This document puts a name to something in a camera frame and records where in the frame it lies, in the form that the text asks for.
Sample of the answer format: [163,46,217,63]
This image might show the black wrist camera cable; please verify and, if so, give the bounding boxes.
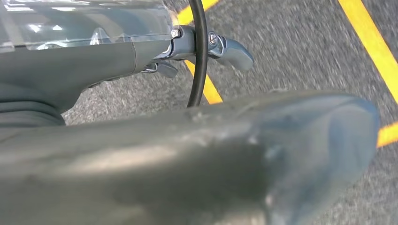
[186,0,209,108]

